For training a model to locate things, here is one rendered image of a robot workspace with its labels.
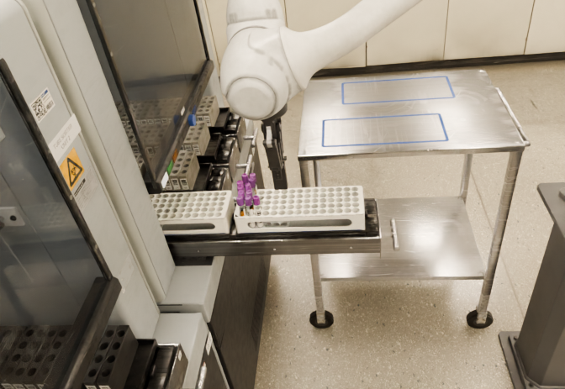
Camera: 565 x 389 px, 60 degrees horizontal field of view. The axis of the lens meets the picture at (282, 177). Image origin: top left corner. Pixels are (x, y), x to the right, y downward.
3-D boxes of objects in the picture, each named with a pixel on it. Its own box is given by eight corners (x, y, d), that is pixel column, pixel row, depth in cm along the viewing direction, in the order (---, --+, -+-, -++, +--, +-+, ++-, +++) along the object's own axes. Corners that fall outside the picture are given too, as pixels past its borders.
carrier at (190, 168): (192, 167, 137) (187, 149, 133) (200, 167, 137) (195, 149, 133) (183, 194, 128) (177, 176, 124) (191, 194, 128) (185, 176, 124)
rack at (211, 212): (111, 240, 120) (102, 222, 116) (124, 212, 128) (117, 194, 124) (229, 237, 116) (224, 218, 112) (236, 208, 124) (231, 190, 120)
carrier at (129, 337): (129, 343, 94) (118, 323, 90) (139, 343, 94) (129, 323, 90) (108, 402, 85) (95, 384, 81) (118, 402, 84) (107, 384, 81)
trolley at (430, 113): (310, 330, 186) (286, 156, 136) (314, 243, 222) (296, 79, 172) (494, 331, 177) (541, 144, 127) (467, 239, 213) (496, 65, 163)
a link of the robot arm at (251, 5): (236, 60, 98) (231, 91, 88) (222, -20, 89) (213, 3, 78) (290, 54, 97) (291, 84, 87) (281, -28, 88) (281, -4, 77)
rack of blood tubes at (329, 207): (237, 237, 115) (233, 218, 112) (243, 208, 123) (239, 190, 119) (365, 233, 112) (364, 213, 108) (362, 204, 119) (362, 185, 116)
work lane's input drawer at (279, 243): (104, 265, 123) (92, 239, 117) (123, 226, 134) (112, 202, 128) (400, 259, 113) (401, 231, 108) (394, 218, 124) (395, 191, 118)
